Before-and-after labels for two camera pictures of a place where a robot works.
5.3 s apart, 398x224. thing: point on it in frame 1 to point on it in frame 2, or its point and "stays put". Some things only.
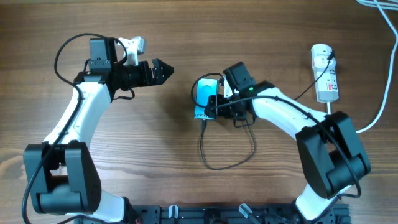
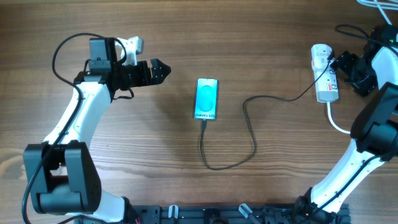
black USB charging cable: [331, 56] stays put
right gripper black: [221, 112] to [362, 86]
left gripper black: [145, 71] stays put
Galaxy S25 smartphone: [204, 88] stays put
